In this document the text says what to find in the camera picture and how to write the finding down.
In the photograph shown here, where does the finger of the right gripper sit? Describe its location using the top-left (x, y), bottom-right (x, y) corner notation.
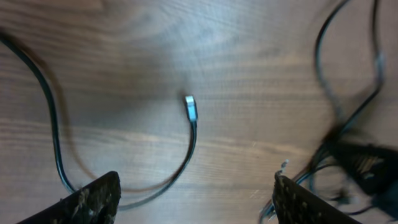
top-left (329, 141), bottom-right (397, 221)

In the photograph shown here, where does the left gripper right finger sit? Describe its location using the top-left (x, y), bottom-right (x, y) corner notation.
top-left (272, 160), bottom-right (363, 224)

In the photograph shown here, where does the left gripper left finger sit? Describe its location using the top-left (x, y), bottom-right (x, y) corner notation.
top-left (19, 171), bottom-right (121, 224)

